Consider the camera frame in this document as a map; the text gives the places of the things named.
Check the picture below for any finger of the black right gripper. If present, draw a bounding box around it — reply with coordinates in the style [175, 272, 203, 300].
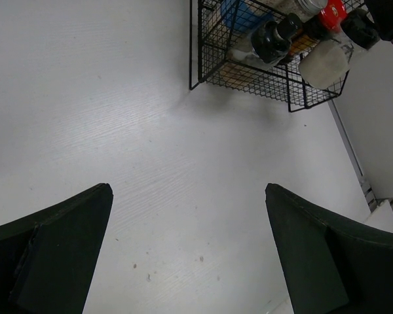
[364, 0, 393, 45]

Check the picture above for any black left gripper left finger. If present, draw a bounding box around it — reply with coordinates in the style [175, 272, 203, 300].
[0, 183, 113, 313]

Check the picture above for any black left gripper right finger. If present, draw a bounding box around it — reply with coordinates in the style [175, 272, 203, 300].
[265, 183, 393, 313]

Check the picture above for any red lid sauce jar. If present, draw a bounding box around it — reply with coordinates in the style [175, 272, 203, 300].
[289, 0, 347, 57]

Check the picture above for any white powder jar black cap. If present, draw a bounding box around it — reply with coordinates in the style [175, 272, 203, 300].
[299, 8, 380, 90]

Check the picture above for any brown spice jar black cap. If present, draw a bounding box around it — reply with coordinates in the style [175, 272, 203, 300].
[232, 12, 304, 66]

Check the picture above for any blue label silver lid jar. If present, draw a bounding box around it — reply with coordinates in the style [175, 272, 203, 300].
[220, 0, 265, 33]

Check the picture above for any black wire mesh rack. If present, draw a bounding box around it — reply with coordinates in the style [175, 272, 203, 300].
[189, 1, 348, 113]

